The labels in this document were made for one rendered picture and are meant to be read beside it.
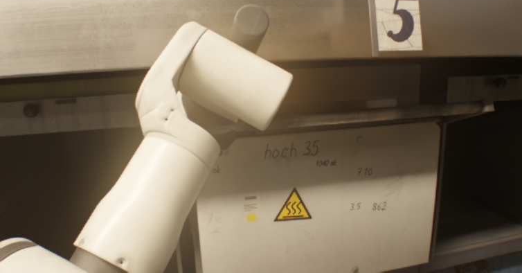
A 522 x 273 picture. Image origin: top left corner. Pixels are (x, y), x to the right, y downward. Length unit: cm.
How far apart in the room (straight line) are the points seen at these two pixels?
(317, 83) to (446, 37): 36
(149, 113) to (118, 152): 127
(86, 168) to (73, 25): 107
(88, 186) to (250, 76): 136
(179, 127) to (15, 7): 42
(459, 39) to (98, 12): 63
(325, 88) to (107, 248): 78
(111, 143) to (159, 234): 131
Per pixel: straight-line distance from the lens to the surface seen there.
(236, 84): 36
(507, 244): 155
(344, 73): 100
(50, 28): 65
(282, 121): 72
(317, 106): 97
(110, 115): 92
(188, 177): 31
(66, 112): 94
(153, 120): 33
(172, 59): 35
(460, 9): 81
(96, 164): 163
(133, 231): 29
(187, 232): 147
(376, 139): 93
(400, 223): 105
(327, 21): 66
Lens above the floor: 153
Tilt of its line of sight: 12 degrees down
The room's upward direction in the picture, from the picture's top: 2 degrees counter-clockwise
